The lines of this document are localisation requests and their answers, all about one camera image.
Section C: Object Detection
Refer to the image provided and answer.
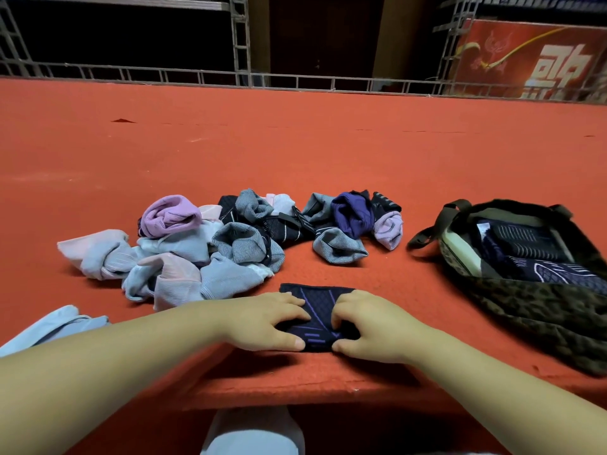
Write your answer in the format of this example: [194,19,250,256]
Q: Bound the person's right forearm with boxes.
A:
[407,326,607,455]

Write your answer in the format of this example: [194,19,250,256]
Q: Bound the low grey metal railing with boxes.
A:
[0,60,607,106]

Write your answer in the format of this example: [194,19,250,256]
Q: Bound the person's left forearm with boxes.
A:
[0,299,233,455]

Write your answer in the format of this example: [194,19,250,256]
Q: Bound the navy white patterned sock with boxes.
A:
[480,253,607,297]

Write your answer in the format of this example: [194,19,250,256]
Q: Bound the grey metal truss column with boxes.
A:
[432,0,480,96]
[0,0,36,77]
[229,0,253,88]

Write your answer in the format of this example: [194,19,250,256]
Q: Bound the person's white trousers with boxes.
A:
[200,405,305,455]

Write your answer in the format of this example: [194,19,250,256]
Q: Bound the navy purple patterned sock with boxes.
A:
[276,282,362,354]

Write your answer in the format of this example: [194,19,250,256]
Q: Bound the red printed banner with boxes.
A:
[448,18,607,104]

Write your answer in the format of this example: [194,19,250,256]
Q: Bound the person's right hand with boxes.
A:
[330,290,428,366]

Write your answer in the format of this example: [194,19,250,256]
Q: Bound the light blue cloth garment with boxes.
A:
[0,305,111,359]

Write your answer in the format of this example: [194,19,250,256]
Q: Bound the person's left hand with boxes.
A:
[222,292,312,352]

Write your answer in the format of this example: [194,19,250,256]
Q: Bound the olive leopard print tote bag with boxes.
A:
[406,198,607,378]

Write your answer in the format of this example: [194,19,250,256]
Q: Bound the red felt table cover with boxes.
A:
[0,76,607,455]

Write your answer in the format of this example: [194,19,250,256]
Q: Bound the pile of rolled mixed socks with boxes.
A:
[57,188,405,312]

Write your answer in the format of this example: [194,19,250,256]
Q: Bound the black grey striped sock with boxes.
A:
[487,219,572,262]

